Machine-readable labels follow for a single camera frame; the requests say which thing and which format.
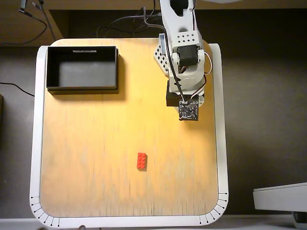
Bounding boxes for black rectangular bin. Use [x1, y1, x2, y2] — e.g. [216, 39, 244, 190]
[46, 46, 120, 95]

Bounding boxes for white table rim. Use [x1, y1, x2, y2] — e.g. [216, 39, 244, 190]
[29, 43, 230, 228]

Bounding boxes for grey cable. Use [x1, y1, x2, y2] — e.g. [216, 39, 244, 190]
[96, 7, 166, 38]

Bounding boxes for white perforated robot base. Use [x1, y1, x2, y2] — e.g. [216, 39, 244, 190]
[153, 33, 170, 78]

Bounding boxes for white plastic device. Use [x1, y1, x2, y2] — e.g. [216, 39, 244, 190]
[253, 182, 307, 213]

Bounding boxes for thin black cable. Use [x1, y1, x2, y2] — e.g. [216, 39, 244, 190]
[0, 82, 36, 97]

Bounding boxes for thin dark cable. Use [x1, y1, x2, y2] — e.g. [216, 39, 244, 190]
[31, 0, 57, 41]

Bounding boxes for black looping cable with plug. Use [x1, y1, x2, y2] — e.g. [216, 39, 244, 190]
[0, 8, 48, 46]

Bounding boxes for wooden desk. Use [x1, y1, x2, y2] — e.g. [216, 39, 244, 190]
[0, 0, 307, 46]

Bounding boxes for black camera circuit board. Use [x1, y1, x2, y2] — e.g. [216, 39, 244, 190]
[178, 100, 200, 122]

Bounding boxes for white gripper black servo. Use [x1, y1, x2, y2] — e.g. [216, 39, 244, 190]
[166, 64, 207, 107]

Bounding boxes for red lego block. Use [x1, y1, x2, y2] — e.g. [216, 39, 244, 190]
[137, 152, 148, 171]

